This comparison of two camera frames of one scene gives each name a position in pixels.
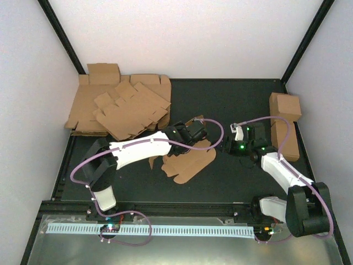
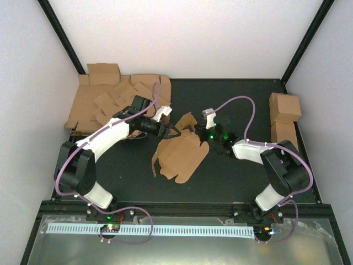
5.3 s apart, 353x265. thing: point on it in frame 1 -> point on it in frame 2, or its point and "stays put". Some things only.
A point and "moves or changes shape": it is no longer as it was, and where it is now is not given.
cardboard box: [186, 167] moves or changes shape
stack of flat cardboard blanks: [107, 103] stays put
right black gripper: [228, 141] -> [201, 133]
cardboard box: [290, 150] stays put
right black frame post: [323, 11] stays put
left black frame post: [52, 19] stays put
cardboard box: [284, 105] stays put
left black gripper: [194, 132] -> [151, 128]
